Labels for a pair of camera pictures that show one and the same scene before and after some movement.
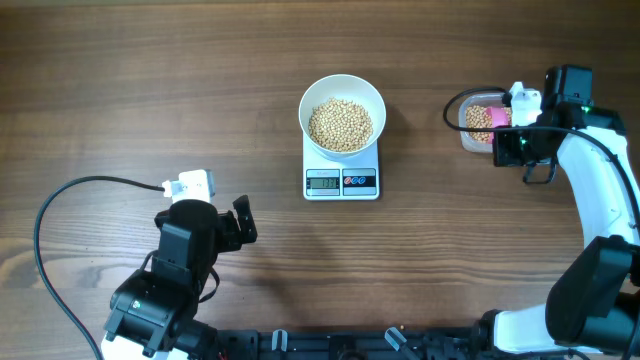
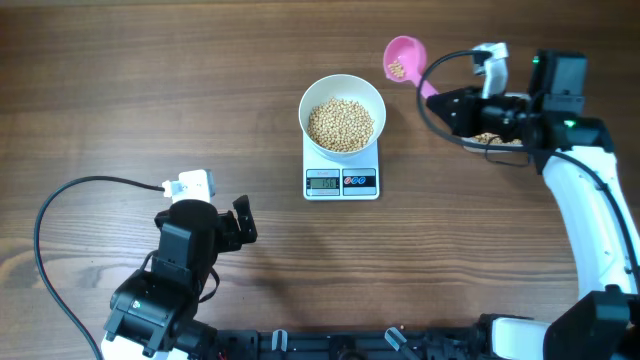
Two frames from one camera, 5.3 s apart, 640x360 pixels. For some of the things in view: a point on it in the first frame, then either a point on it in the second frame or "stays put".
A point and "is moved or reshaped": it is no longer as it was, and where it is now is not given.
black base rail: (375, 344) stays put
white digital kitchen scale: (329, 178) stays put
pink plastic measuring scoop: (497, 117) is moved or reshaped
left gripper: (231, 237) stays put
